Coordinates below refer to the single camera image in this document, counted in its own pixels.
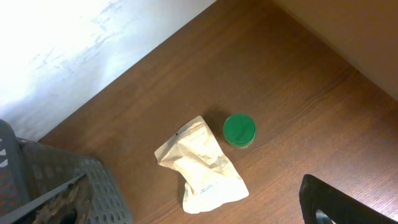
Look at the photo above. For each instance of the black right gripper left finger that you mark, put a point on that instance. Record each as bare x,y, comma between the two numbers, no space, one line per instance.
67,203

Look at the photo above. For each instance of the grey plastic basket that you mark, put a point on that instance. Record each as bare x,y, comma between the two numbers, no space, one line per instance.
42,184

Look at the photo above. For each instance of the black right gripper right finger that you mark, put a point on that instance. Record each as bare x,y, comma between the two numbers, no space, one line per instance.
322,203

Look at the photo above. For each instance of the green lidded jar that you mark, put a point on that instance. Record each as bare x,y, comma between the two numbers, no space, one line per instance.
239,130

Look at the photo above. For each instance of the beige paper pouch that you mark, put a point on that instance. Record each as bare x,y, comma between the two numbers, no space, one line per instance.
211,179

